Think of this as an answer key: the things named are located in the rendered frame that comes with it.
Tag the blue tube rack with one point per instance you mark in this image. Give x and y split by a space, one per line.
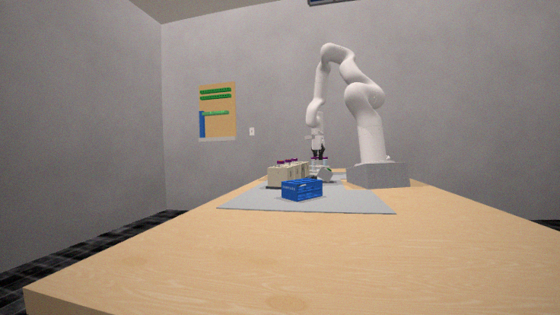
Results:
291 190

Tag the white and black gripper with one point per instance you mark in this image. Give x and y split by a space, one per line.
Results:
316 145

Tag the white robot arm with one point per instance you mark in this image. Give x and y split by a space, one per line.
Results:
356 96

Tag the grey bench mat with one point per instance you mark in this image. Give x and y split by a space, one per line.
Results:
335 199

